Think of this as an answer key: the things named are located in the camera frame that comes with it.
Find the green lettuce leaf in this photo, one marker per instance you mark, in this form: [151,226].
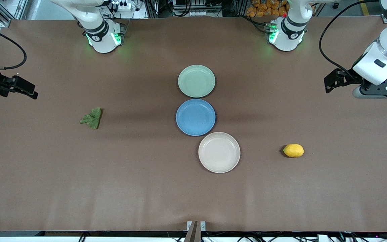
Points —
[92,118]

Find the yellow lemon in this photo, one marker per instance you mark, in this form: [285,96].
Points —
[293,150]

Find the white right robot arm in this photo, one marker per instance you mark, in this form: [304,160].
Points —
[101,40]

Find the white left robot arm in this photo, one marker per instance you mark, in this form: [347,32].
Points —
[289,37]

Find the orange snack bags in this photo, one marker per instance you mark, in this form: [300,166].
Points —
[264,8]

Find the white power strip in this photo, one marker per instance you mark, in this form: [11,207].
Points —
[122,5]

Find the beige plate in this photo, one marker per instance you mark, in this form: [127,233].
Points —
[219,152]

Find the light green plate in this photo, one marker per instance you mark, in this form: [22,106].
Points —
[196,81]

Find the blue plate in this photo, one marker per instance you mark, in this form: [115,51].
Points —
[195,117]

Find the black equipment rack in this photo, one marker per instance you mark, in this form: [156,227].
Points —
[197,7]

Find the aluminium frame profile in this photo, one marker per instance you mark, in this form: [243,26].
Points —
[12,10]

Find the table edge clamp bracket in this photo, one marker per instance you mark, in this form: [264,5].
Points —
[195,230]

